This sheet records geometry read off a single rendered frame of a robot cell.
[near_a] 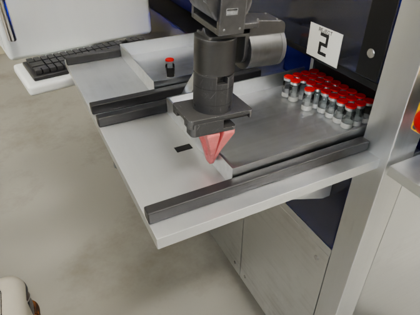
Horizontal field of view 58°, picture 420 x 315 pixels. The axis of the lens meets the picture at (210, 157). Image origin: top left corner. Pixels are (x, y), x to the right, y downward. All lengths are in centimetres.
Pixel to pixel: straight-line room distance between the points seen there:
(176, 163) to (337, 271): 46
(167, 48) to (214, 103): 60
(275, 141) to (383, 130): 18
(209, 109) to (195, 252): 117
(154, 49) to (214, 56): 60
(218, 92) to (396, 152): 33
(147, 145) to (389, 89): 41
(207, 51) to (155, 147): 24
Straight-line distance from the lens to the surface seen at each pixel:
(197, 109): 55
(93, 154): 227
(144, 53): 109
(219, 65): 51
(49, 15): 137
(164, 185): 59
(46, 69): 121
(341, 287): 94
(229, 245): 144
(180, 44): 112
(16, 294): 133
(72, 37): 140
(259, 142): 69
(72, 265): 170
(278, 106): 81
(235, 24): 49
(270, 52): 55
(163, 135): 71
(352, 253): 85
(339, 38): 72
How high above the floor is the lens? 126
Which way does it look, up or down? 36 degrees down
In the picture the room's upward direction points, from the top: straight up
